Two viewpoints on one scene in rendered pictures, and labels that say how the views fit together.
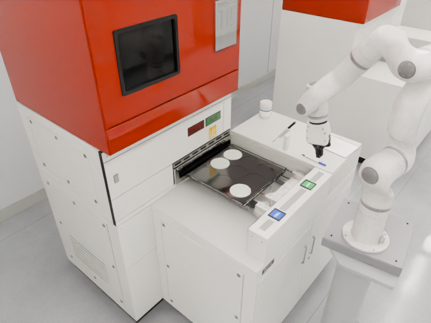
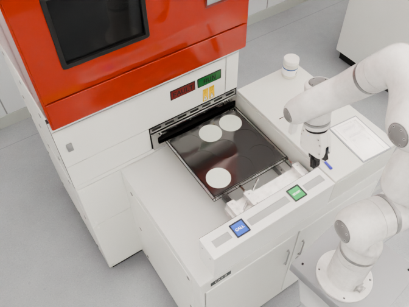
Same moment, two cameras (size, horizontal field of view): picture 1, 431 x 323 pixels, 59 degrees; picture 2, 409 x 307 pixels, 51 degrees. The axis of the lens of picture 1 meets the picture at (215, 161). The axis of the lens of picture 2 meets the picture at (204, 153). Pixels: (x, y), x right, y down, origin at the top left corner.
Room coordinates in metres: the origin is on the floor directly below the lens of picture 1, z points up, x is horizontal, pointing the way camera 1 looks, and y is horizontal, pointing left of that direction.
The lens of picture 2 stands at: (0.43, -0.36, 2.26)
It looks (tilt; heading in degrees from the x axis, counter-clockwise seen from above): 50 degrees down; 17
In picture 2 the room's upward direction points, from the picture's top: 1 degrees counter-clockwise
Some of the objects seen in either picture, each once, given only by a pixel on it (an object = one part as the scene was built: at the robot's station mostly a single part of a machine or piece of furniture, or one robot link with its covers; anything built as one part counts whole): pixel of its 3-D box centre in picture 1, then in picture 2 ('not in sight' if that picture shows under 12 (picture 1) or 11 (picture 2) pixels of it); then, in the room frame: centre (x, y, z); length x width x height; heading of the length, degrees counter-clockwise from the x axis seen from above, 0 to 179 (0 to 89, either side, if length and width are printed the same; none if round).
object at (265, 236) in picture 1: (292, 211); (268, 220); (1.27, -0.34, 0.89); 0.55 x 0.09 x 0.14; 140
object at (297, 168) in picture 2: (301, 175); (300, 171); (1.52, -0.43, 0.89); 0.08 x 0.03 x 0.03; 50
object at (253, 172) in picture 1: (236, 171); (224, 148); (1.55, -0.11, 0.90); 0.34 x 0.34 x 0.01; 50
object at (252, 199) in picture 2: (274, 200); (252, 200); (1.33, -0.27, 0.89); 0.08 x 0.03 x 0.03; 50
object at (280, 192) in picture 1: (282, 197); (268, 195); (1.39, -0.32, 0.87); 0.36 x 0.08 x 0.03; 140
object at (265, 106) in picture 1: (265, 109); (290, 66); (2.01, -0.30, 1.01); 0.07 x 0.07 x 0.10
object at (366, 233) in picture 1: (370, 220); (350, 263); (1.14, -0.63, 0.96); 0.19 x 0.19 x 0.18
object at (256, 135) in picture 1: (293, 147); (310, 125); (1.78, -0.43, 0.89); 0.62 x 0.35 x 0.14; 50
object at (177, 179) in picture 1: (204, 157); (195, 121); (1.68, 0.06, 0.89); 0.44 x 0.02 x 0.10; 140
